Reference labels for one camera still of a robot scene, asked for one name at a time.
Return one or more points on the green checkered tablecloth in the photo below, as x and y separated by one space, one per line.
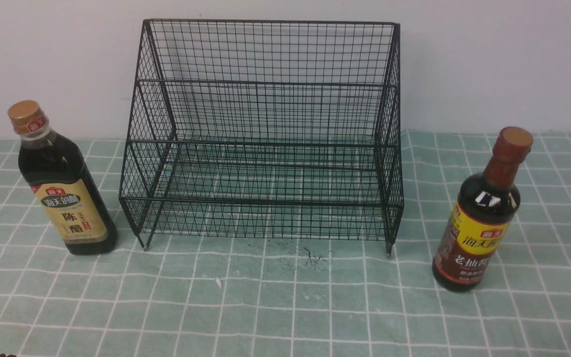
294 297

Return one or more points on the vinegar bottle gold cap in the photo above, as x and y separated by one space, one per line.
55 170

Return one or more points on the soy sauce bottle red cap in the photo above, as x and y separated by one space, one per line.
485 206

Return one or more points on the black wire mesh shelf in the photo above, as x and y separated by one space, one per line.
265 129

